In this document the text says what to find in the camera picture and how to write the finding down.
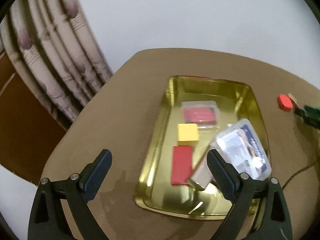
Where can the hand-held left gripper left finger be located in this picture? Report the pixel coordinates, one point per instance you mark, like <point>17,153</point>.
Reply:
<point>96,177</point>

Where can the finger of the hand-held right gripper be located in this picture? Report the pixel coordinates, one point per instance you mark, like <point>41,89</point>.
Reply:
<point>308,116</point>

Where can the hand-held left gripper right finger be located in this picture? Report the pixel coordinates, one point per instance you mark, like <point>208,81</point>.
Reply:
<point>221,177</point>

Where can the silver metal bar box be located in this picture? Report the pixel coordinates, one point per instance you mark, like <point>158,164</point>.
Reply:
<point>200,177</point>

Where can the small brown gold cube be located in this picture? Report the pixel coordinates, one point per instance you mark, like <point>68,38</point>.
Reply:
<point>293,98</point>

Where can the small red rounded box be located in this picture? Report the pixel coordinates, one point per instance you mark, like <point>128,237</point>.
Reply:
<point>285,102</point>

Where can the clear labelled plastic case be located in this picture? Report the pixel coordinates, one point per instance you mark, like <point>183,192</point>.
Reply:
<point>240,145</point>

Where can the red rectangular block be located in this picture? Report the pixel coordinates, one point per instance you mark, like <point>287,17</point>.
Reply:
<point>182,165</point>

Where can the yellow gold cube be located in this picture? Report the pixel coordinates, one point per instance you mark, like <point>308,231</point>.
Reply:
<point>188,133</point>

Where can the red and gold tin box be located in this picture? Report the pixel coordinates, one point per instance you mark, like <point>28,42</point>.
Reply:
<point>160,180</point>

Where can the clear case with red insert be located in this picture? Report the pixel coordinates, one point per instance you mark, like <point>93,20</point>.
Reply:
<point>198,115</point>

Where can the brown wooden door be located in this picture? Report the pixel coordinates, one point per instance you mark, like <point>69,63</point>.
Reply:
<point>25,130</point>

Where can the beige leaf print curtain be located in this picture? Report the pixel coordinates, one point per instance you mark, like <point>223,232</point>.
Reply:
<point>50,55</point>

